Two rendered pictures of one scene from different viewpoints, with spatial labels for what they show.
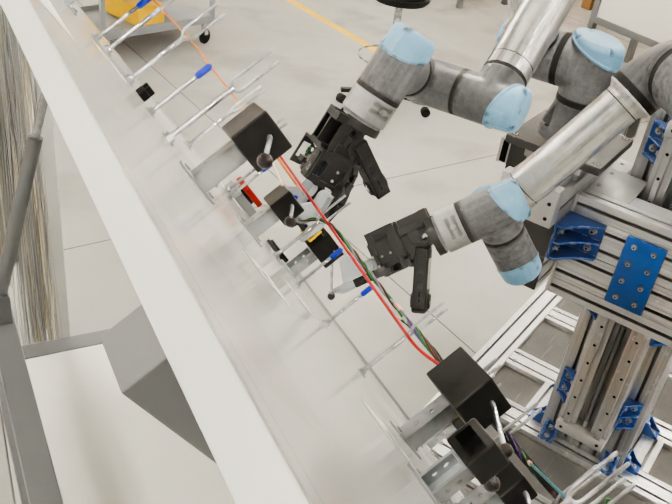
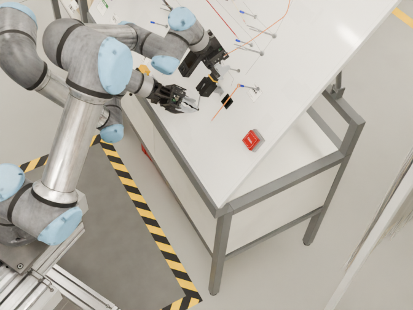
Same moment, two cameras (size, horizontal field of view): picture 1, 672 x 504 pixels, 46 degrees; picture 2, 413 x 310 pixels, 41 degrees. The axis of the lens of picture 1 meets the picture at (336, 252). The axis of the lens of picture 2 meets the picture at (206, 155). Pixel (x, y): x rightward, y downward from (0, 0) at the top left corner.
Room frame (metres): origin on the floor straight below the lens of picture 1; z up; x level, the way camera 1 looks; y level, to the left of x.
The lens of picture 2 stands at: (2.46, -0.01, 2.58)
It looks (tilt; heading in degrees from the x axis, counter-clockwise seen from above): 54 degrees down; 178
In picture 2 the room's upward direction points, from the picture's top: 5 degrees clockwise
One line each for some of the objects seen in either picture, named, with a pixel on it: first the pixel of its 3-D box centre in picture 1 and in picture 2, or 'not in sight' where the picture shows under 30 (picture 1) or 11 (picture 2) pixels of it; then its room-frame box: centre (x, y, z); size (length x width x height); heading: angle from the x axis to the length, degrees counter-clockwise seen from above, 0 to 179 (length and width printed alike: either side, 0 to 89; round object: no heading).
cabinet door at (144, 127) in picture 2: not in sight; (129, 93); (0.69, -0.33, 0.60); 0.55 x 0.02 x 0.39; 31
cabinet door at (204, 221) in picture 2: not in sight; (184, 180); (1.16, -0.04, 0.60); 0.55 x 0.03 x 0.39; 31
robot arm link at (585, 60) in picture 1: (589, 65); (7, 192); (1.70, -0.49, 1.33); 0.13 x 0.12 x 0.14; 61
